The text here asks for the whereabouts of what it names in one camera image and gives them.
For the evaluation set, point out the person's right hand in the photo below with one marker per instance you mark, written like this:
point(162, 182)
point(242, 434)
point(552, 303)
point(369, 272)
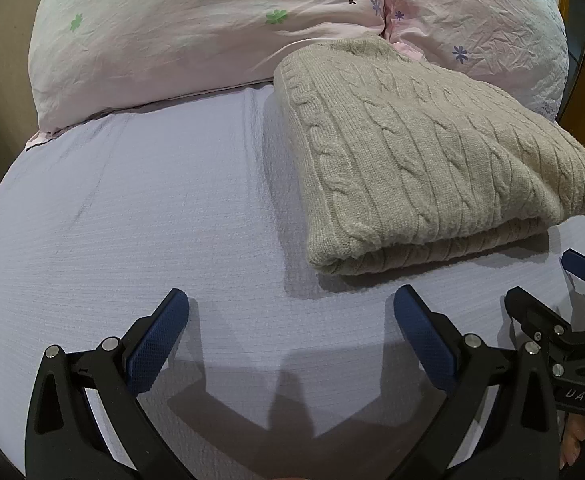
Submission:
point(575, 437)

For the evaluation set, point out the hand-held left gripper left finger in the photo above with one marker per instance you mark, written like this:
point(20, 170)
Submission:
point(158, 335)

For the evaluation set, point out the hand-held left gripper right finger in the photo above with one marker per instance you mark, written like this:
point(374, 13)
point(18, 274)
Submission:
point(422, 335)

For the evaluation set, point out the pink floral pillow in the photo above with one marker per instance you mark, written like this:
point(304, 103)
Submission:
point(197, 30)
point(477, 15)

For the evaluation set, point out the lavender bed sheet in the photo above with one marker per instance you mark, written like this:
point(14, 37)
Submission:
point(147, 220)

